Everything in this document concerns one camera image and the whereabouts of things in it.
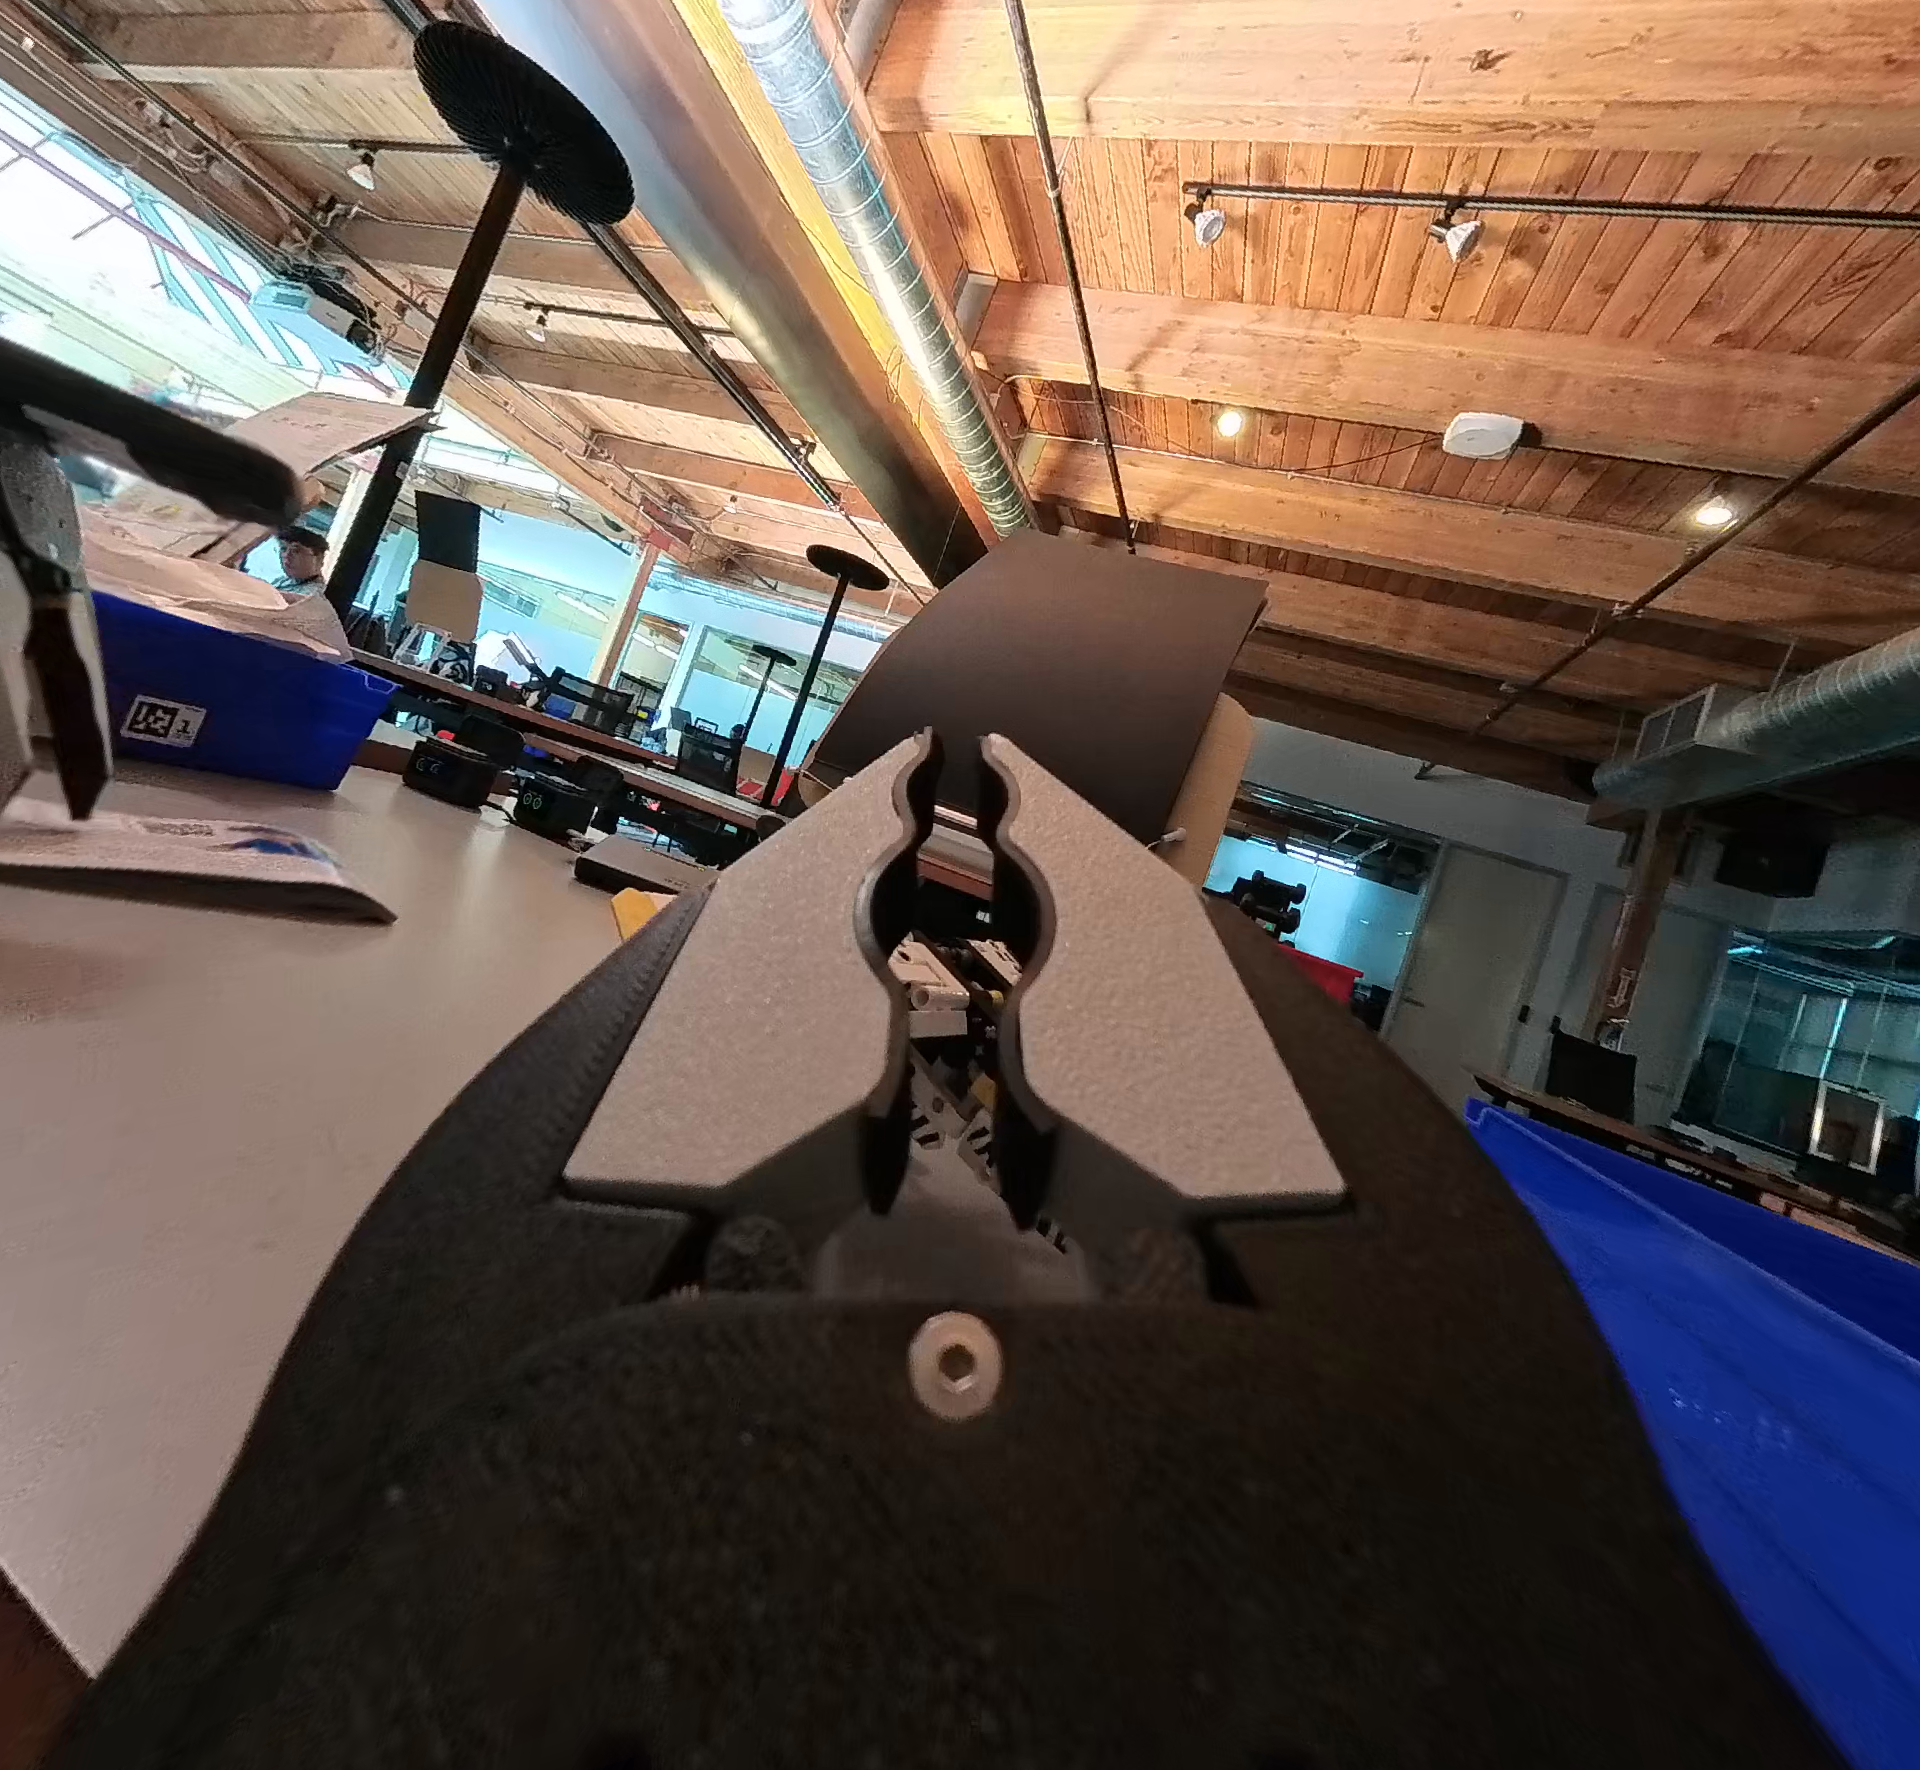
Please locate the brown cardboard sheet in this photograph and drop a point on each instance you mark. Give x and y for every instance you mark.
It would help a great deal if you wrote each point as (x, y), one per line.
(338, 427)

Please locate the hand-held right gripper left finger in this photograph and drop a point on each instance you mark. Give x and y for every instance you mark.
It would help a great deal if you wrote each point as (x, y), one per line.
(734, 1050)

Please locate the white track spotlight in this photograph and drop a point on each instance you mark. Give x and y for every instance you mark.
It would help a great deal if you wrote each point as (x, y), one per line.
(1209, 219)
(1454, 239)

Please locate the red storage bin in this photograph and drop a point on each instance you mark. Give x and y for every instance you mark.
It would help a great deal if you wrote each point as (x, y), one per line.
(1332, 977)

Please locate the black portable power station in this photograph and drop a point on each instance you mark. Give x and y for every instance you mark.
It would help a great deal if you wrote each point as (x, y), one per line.
(571, 809)
(448, 773)

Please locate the yellow white lego airplane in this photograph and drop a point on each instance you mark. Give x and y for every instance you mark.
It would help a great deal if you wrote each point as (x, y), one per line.
(939, 1000)

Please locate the black flat power box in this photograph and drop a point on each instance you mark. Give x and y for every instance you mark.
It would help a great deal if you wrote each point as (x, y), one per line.
(646, 865)

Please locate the silver ventilation duct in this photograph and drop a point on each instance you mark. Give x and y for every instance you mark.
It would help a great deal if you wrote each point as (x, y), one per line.
(1770, 720)
(871, 227)

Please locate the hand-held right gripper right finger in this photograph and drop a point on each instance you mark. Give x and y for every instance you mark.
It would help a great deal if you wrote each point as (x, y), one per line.
(1185, 1050)

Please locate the blue plastic bin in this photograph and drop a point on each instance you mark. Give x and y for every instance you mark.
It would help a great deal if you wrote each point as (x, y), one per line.
(1770, 1350)
(255, 715)

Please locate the lego instruction booklet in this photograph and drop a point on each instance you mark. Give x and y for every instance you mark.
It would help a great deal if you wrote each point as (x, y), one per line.
(195, 865)

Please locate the white ceiling access point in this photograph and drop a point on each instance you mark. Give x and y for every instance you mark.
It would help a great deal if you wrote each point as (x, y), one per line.
(1487, 435)

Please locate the black tablet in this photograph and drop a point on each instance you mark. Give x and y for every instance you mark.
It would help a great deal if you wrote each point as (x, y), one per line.
(1052, 677)

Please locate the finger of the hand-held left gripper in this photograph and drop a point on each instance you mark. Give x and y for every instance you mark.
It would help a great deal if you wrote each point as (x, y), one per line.
(14, 677)

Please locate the black floor lamp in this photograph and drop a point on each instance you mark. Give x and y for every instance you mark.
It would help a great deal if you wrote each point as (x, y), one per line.
(767, 689)
(818, 677)
(451, 300)

